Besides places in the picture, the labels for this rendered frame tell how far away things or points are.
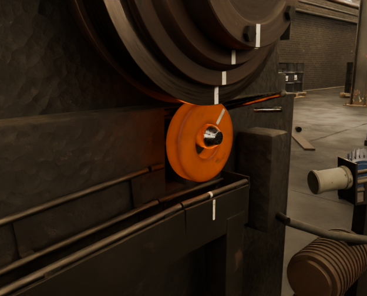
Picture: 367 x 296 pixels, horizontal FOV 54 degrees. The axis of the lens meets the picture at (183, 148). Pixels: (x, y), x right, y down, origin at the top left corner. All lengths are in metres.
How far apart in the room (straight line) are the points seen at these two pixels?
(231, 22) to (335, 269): 0.59
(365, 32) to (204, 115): 8.96
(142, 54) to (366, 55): 9.05
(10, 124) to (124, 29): 0.20
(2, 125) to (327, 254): 0.71
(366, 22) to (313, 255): 8.82
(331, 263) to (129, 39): 0.64
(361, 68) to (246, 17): 8.95
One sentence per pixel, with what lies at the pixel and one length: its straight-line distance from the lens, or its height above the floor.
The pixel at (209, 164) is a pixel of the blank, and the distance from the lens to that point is 0.68.
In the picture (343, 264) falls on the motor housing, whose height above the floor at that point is 0.51.
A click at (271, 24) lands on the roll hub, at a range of 0.63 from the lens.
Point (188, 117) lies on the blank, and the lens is 0.62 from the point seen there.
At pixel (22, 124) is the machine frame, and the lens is 0.56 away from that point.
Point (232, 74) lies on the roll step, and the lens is 0.66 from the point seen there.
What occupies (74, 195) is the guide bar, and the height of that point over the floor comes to 0.75.
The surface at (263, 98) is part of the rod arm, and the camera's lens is 0.69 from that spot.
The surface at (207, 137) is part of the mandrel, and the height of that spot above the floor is 0.82.
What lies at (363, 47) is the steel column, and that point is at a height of 1.34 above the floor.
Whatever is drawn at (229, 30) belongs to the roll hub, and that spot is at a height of 1.00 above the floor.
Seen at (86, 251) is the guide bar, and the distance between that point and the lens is 0.54.
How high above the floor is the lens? 0.95
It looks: 13 degrees down
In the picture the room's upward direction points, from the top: straight up
